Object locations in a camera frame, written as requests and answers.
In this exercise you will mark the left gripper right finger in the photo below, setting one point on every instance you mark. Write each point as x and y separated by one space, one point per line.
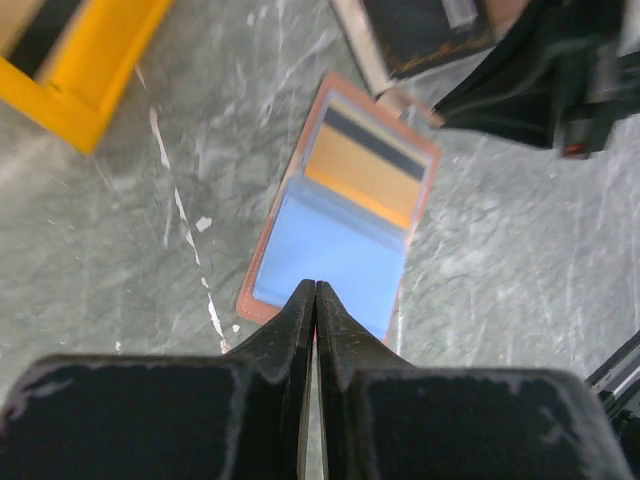
384 418

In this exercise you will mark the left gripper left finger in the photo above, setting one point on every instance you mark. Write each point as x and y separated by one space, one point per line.
241 415

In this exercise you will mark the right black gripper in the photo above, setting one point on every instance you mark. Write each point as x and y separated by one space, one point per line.
554 79

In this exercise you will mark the pink leather card holder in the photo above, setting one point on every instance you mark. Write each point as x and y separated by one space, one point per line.
316 234

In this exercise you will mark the yellow bin with cards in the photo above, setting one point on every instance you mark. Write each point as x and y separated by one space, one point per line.
65 64

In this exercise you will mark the black book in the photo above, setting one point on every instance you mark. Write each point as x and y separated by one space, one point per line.
393 41

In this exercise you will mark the aluminium frame rail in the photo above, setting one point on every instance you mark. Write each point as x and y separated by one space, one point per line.
616 381

